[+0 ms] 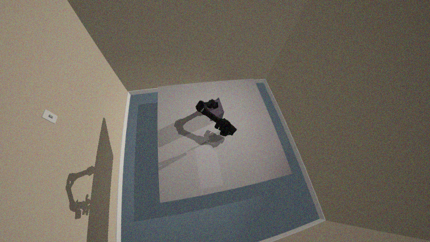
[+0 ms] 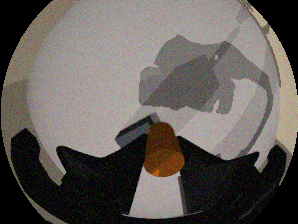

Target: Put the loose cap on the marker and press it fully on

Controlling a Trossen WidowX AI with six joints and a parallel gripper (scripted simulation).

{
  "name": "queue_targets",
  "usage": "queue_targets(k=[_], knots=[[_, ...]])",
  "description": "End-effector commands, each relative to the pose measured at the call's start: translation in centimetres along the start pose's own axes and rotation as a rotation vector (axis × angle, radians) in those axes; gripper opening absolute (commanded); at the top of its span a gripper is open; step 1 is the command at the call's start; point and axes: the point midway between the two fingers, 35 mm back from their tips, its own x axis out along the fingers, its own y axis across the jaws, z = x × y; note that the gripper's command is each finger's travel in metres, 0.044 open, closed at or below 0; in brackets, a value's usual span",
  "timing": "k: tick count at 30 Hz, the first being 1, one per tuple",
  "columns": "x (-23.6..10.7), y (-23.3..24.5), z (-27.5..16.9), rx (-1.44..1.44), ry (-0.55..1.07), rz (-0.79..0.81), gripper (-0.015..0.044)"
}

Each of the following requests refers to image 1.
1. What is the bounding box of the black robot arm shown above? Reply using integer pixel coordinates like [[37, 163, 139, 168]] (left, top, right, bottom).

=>
[[195, 99, 237, 136]]

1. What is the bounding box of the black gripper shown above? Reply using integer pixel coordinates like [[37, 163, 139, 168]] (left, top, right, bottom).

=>
[[214, 124, 233, 135]]

